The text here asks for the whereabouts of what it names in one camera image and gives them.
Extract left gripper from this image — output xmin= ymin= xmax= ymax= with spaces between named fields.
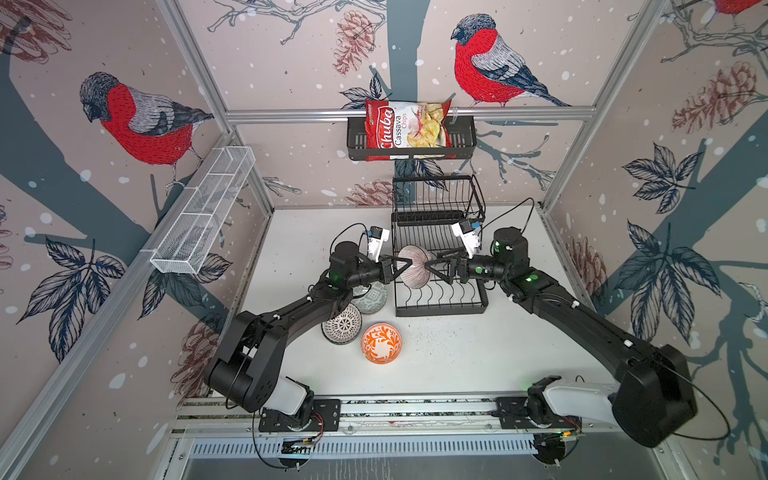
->
xmin=345 ymin=255 xmax=411 ymax=290

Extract pink striped bowl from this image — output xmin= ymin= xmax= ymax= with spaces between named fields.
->
xmin=398 ymin=245 xmax=432 ymax=289

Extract orange floral bowl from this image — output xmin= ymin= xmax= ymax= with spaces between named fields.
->
xmin=361 ymin=323 xmax=403 ymax=365

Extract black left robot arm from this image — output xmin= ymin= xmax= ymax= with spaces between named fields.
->
xmin=203 ymin=241 xmax=413 ymax=415

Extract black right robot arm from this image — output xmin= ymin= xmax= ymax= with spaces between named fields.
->
xmin=425 ymin=227 xmax=698 ymax=448

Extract green patterned bowl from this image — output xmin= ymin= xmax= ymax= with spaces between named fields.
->
xmin=351 ymin=282 xmax=388 ymax=315

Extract black white lattice bowl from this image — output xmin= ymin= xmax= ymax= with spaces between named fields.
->
xmin=321 ymin=304 xmax=362 ymax=345

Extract red cassava chips bag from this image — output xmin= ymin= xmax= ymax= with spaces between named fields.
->
xmin=365 ymin=100 xmax=452 ymax=150

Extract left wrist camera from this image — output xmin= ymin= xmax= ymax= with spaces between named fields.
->
xmin=366 ymin=226 xmax=391 ymax=263

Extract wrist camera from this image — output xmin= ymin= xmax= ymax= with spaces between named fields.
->
xmin=366 ymin=226 xmax=391 ymax=263
xmin=451 ymin=220 xmax=482 ymax=258

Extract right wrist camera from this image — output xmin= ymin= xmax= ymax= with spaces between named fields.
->
xmin=451 ymin=220 xmax=482 ymax=258

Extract black wire dish rack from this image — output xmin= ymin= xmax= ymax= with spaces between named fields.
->
xmin=391 ymin=175 xmax=488 ymax=318

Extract black wall basket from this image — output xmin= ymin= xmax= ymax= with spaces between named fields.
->
xmin=347 ymin=116 xmax=477 ymax=161

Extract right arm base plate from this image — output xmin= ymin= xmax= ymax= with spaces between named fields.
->
xmin=492 ymin=396 xmax=582 ymax=430

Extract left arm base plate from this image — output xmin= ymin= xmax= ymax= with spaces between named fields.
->
xmin=258 ymin=398 xmax=341 ymax=433

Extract white mesh wall shelf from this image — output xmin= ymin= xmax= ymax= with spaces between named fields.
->
xmin=150 ymin=146 xmax=255 ymax=275

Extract aluminium mounting rail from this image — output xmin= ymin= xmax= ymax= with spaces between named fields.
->
xmin=170 ymin=391 xmax=621 ymax=437

